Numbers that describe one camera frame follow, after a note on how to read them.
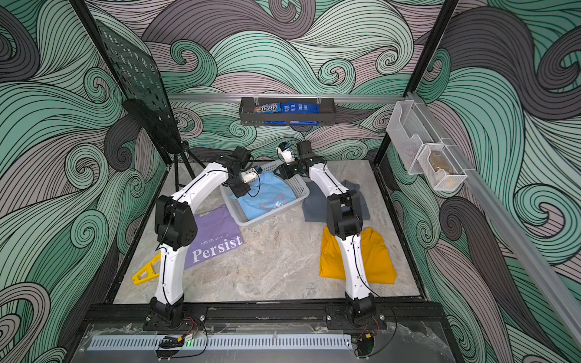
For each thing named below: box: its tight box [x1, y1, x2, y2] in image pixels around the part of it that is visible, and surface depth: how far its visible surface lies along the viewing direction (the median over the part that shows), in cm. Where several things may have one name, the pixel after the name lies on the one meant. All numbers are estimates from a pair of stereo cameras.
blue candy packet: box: [253, 102, 321, 115], surface depth 94 cm
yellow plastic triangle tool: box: [131, 252, 162, 286], surface depth 84 cm
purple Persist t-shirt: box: [184, 204, 245, 270], surface depth 92 cm
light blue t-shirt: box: [230, 170, 297, 221], surface depth 102 cm
